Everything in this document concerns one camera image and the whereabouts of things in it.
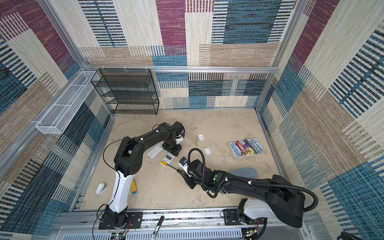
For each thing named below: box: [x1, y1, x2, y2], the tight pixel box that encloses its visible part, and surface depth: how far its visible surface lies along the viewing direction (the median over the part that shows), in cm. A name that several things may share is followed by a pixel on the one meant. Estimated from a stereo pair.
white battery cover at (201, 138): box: [197, 134, 205, 142], surface depth 107 cm
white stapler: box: [95, 183, 108, 196], surface depth 83 cm
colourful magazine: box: [228, 138, 265, 159], surface depth 98 cm
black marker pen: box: [151, 215, 165, 240], surface depth 73 cm
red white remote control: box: [159, 152, 176, 168], surface depth 94 cm
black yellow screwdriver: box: [167, 163, 188, 179], surface depth 81 cm
